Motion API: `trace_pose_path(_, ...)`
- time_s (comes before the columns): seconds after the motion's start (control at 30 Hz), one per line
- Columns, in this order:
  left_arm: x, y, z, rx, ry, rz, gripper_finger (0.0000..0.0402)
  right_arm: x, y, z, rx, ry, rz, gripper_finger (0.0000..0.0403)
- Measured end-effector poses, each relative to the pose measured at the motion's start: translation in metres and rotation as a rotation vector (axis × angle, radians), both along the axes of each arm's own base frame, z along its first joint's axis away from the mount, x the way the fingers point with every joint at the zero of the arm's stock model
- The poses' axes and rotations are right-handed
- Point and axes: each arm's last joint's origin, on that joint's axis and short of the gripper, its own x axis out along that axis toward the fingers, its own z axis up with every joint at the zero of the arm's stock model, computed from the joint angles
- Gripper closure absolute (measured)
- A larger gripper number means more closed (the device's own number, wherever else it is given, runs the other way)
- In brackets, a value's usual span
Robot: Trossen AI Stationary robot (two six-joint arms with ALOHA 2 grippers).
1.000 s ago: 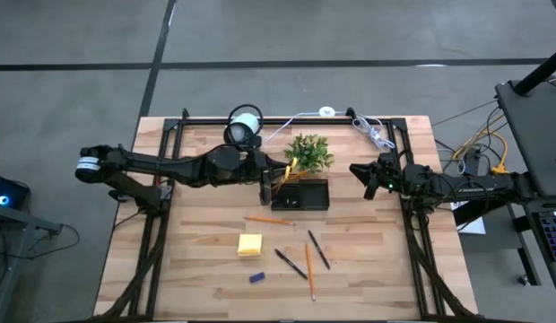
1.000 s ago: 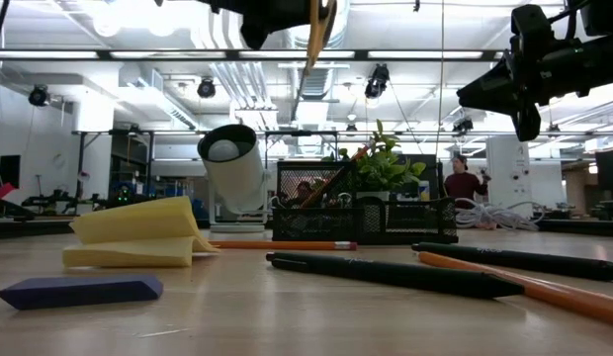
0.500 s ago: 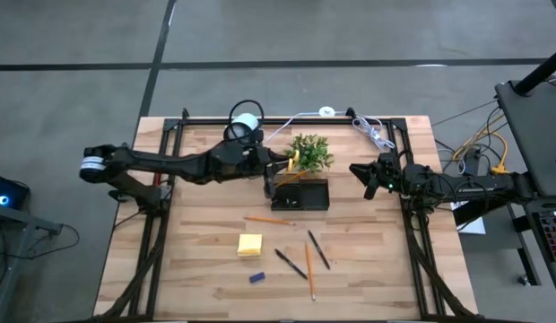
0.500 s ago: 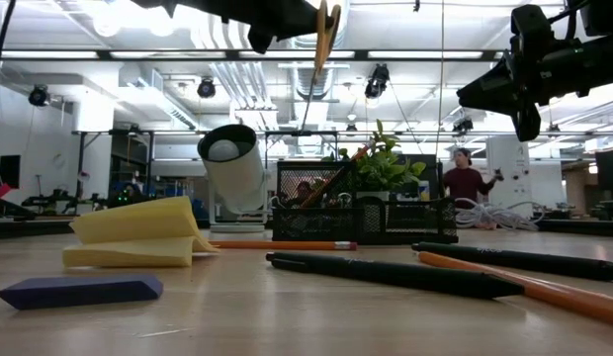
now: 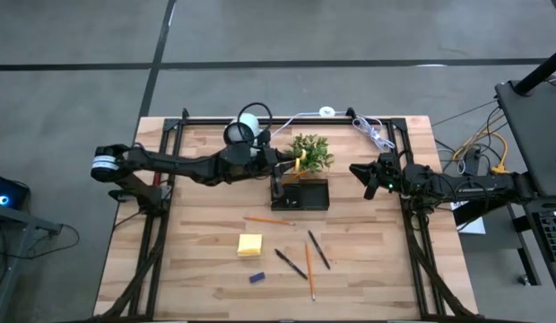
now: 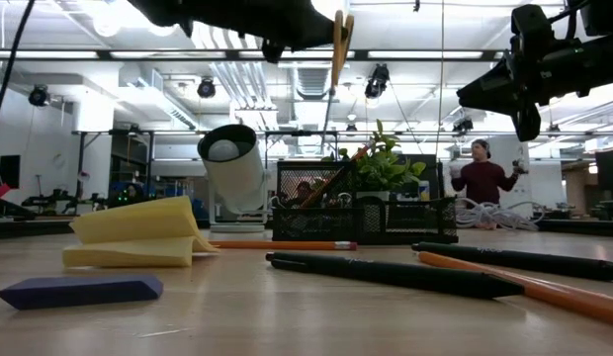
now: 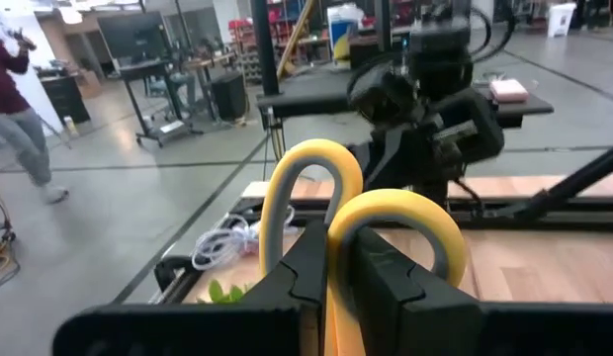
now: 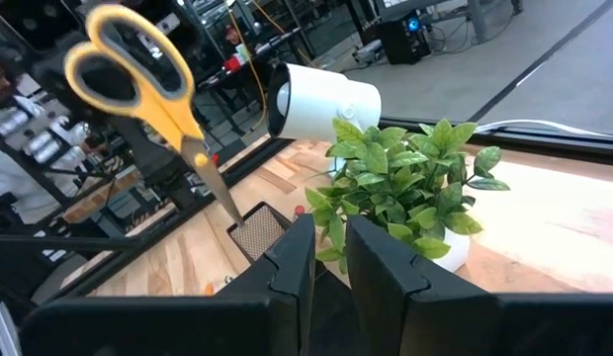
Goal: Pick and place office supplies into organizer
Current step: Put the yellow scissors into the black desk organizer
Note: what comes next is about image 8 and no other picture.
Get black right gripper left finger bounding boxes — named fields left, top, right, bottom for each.
left=215, top=213, right=317, bottom=356

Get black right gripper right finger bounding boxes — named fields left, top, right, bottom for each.
left=345, top=215, right=495, bottom=356

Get yellow-handled scissors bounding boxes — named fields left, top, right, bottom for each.
left=62, top=3, right=246, bottom=229

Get black mesh desk organizer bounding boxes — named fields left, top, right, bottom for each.
left=225, top=200, right=294, bottom=265

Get green plant in white pot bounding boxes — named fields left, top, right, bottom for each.
left=304, top=117, right=511, bottom=276

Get black computer tower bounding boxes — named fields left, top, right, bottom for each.
left=375, top=10, right=432, bottom=66

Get person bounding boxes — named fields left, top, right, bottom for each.
left=0, top=46, right=70, bottom=226

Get white round camera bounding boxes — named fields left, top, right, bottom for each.
left=265, top=61, right=383, bottom=174

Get white lamp cable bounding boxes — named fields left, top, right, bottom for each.
left=474, top=118, right=607, bottom=138

